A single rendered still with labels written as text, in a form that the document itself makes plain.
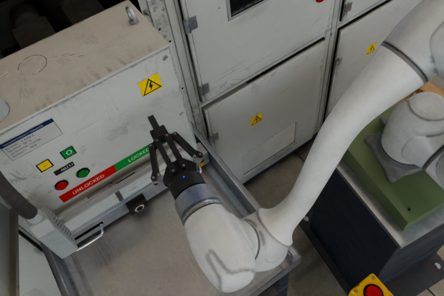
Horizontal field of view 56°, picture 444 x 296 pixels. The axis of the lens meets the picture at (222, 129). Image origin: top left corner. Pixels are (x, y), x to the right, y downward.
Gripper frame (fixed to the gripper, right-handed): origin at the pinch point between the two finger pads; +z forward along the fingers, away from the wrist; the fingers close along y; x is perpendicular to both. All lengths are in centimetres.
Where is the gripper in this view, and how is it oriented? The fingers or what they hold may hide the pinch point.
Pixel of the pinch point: (156, 129)
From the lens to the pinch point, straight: 100.6
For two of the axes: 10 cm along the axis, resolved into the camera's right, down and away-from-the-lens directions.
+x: -1.1, -5.8, -8.0
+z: -4.6, -6.9, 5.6
